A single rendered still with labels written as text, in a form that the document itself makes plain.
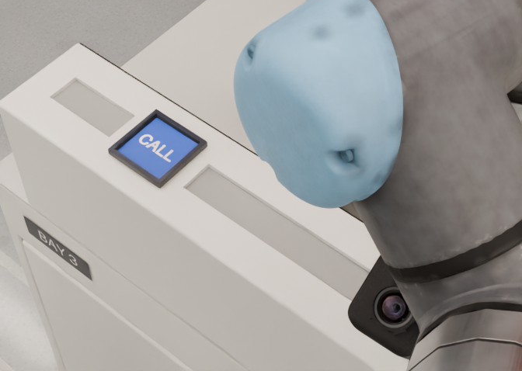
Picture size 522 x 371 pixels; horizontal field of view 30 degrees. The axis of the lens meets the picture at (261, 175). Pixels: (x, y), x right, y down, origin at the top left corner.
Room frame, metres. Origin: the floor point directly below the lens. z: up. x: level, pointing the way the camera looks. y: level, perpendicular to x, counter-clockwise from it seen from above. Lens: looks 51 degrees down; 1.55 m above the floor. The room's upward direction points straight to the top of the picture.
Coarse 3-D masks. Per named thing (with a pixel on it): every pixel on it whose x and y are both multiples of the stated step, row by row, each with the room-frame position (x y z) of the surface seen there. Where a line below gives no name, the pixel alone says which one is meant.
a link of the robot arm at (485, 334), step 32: (480, 256) 0.21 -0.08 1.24; (512, 256) 0.21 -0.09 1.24; (416, 288) 0.21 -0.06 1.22; (448, 288) 0.20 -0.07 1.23; (480, 288) 0.20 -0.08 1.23; (512, 288) 0.20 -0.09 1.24; (416, 320) 0.20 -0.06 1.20; (448, 320) 0.18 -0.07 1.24; (480, 320) 0.18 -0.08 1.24; (512, 320) 0.18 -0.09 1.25; (416, 352) 0.17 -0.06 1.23; (448, 352) 0.16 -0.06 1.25; (480, 352) 0.16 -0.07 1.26; (512, 352) 0.16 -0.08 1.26
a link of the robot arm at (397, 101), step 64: (320, 0) 0.28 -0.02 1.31; (384, 0) 0.27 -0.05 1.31; (448, 0) 0.28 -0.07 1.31; (512, 0) 0.28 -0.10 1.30; (256, 64) 0.25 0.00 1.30; (320, 64) 0.24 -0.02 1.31; (384, 64) 0.25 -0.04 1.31; (448, 64) 0.25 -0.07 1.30; (512, 64) 0.27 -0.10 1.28; (256, 128) 0.25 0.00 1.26; (320, 128) 0.23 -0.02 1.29; (384, 128) 0.23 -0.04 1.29; (448, 128) 0.24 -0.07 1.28; (512, 128) 0.25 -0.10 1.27; (320, 192) 0.22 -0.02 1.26; (384, 192) 0.23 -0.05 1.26; (448, 192) 0.22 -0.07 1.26; (512, 192) 0.22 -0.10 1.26; (384, 256) 0.22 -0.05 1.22; (448, 256) 0.21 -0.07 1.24
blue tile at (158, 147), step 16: (144, 128) 0.52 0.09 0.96; (160, 128) 0.52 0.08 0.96; (128, 144) 0.50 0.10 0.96; (144, 144) 0.50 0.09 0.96; (160, 144) 0.50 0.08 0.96; (176, 144) 0.50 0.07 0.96; (192, 144) 0.50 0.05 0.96; (144, 160) 0.48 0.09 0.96; (160, 160) 0.48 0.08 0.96; (176, 160) 0.48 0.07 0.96; (160, 176) 0.47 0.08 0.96
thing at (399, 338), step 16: (384, 272) 0.28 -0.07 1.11; (368, 288) 0.28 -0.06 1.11; (384, 288) 0.27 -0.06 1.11; (352, 304) 0.27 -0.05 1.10; (368, 304) 0.27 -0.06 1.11; (384, 304) 0.26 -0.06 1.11; (400, 304) 0.26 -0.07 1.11; (352, 320) 0.26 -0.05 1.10; (368, 320) 0.26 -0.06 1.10; (384, 320) 0.26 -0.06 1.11; (400, 320) 0.26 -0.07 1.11; (368, 336) 0.25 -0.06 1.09; (384, 336) 0.25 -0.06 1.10; (400, 336) 0.25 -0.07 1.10; (416, 336) 0.25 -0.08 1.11; (400, 352) 0.24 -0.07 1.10
